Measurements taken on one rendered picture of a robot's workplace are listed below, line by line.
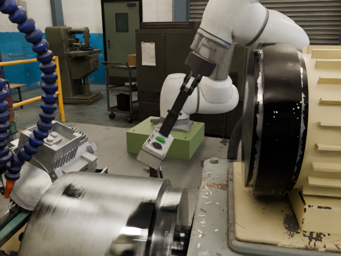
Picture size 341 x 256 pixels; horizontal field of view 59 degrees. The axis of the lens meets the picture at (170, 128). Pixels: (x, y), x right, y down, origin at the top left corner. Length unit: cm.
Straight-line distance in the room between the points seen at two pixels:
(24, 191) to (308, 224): 76
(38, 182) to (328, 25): 671
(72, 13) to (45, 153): 806
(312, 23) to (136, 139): 603
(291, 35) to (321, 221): 54
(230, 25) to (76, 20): 805
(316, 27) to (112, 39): 470
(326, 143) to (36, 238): 36
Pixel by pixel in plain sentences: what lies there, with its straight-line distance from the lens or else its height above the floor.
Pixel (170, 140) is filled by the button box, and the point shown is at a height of 105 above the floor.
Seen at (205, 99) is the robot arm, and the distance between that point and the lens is 152.
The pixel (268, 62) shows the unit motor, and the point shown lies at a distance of 33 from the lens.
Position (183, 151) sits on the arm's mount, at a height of 84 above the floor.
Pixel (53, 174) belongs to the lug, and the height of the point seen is 105.
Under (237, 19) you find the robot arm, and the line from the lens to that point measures 75.
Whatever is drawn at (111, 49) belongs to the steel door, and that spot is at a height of 93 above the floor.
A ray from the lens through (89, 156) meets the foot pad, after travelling 91.
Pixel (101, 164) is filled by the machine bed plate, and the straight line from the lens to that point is 143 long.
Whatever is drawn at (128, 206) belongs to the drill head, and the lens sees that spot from 42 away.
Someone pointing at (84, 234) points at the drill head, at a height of 114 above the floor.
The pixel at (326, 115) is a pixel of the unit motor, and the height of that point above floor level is 130.
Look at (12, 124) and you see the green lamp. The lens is 121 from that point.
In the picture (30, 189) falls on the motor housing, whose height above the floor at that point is 96.
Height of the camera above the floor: 138
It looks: 18 degrees down
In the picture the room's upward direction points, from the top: straight up
